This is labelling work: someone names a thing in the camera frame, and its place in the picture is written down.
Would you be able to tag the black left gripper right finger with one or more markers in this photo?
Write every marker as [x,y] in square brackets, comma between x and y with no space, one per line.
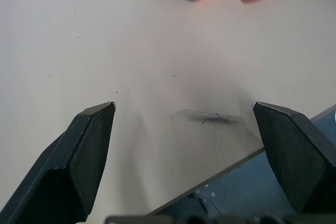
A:
[296,155]

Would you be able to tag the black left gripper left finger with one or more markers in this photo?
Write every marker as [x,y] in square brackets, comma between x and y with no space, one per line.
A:
[57,171]

